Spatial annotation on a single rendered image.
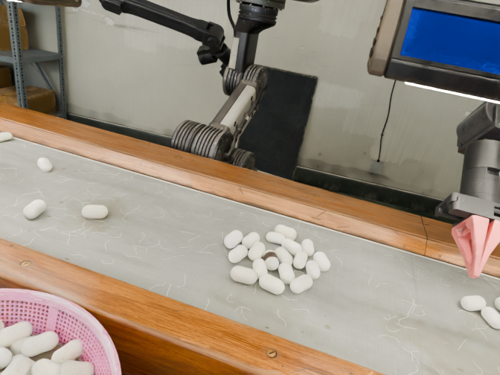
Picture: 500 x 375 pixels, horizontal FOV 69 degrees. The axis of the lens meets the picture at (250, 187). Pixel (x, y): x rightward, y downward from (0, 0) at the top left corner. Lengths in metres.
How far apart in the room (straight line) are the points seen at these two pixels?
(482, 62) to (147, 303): 0.40
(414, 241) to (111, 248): 0.50
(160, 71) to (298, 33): 0.98
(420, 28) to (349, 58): 2.13
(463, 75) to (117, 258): 0.45
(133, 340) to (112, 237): 0.19
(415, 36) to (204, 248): 0.39
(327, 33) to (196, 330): 2.23
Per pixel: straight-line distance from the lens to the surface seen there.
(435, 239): 0.73
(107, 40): 2.90
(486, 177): 0.61
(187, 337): 0.41
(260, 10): 1.08
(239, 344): 0.41
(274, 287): 0.50
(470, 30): 0.38
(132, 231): 0.59
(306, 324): 0.49
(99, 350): 0.42
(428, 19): 0.38
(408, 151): 2.67
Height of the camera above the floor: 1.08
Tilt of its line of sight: 26 degrees down
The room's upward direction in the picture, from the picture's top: 11 degrees clockwise
